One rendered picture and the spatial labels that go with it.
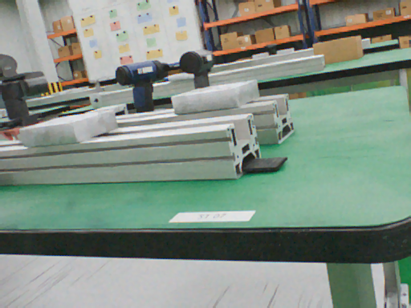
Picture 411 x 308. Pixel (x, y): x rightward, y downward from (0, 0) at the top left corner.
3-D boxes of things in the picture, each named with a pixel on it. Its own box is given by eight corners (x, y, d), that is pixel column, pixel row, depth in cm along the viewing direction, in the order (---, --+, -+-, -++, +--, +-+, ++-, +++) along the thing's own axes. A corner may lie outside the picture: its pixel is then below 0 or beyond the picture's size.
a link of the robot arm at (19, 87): (-7, 82, 112) (0, 81, 109) (18, 77, 117) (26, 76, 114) (1, 105, 114) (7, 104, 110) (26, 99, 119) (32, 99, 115)
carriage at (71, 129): (27, 160, 80) (18, 128, 79) (71, 144, 90) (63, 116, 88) (81, 156, 73) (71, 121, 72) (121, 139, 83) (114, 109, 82)
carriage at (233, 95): (177, 127, 86) (170, 96, 85) (203, 115, 96) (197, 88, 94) (241, 119, 79) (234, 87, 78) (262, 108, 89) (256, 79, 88)
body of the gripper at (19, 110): (42, 117, 119) (36, 94, 117) (13, 127, 110) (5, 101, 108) (29, 119, 121) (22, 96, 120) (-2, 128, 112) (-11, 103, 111)
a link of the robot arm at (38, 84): (-11, 64, 114) (-2, 58, 108) (30, 58, 122) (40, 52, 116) (2, 103, 116) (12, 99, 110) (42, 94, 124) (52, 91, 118)
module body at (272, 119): (25, 162, 112) (16, 134, 110) (54, 151, 121) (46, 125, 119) (278, 143, 77) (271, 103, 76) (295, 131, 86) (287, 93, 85)
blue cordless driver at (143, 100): (128, 139, 116) (110, 67, 112) (178, 123, 131) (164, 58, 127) (143, 139, 111) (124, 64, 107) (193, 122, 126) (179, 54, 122)
